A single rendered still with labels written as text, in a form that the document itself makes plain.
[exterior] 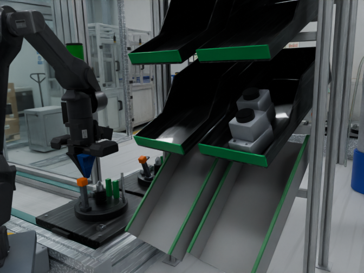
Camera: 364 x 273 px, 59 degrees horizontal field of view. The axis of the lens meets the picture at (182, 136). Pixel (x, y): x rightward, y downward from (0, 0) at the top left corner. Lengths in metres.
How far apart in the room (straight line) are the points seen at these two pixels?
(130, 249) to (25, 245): 0.25
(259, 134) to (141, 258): 0.45
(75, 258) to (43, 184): 0.57
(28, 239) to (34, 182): 0.70
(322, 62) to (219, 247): 0.37
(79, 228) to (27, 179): 0.57
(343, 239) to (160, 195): 0.54
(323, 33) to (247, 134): 0.21
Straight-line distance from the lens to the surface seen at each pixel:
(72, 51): 1.03
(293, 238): 1.00
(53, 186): 1.23
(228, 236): 0.63
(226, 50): 0.51
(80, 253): 0.77
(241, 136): 0.52
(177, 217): 0.68
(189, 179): 0.71
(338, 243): 1.01
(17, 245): 0.63
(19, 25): 0.60
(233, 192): 0.66
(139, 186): 1.05
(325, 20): 0.60
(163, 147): 0.60
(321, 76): 0.60
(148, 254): 0.84
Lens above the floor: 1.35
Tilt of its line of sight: 13 degrees down
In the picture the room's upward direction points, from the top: 2 degrees counter-clockwise
